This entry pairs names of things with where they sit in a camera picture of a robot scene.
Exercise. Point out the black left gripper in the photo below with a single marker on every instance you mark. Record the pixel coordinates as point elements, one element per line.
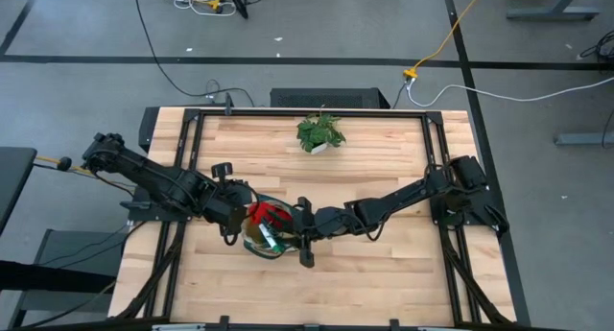
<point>225,206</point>

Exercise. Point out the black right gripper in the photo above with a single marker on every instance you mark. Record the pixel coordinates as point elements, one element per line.
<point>314,225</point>

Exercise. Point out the red and black gardening glove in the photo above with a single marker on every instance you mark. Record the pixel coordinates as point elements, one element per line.
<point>264,212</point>

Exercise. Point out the clear gardening bag green trim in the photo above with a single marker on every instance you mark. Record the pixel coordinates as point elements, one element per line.
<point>254,249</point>

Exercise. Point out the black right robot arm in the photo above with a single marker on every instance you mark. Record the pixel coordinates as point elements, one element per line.
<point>398,196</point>

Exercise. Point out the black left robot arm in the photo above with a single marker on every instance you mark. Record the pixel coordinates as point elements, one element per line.
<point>144,175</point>

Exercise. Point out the green potted plant white pot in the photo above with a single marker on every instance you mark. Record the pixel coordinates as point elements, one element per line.
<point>316,132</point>

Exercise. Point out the black control box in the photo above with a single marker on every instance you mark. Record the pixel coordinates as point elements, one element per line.
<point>146,127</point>

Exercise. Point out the black computer case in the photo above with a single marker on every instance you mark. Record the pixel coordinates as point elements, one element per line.
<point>328,98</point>

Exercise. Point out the black side cart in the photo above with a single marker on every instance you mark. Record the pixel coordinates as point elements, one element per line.
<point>72,244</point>

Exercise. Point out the black round knob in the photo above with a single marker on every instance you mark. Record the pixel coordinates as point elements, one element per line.
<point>64,163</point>

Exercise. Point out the grey desk foot short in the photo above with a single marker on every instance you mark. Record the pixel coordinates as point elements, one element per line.
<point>583,138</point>

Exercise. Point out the grey desk foot long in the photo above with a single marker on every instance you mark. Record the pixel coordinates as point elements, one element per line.
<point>551,13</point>

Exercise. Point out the black mount post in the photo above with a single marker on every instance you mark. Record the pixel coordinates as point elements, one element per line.
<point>229,105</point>

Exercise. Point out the black metal table frame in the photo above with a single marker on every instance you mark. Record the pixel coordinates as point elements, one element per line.
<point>312,113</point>

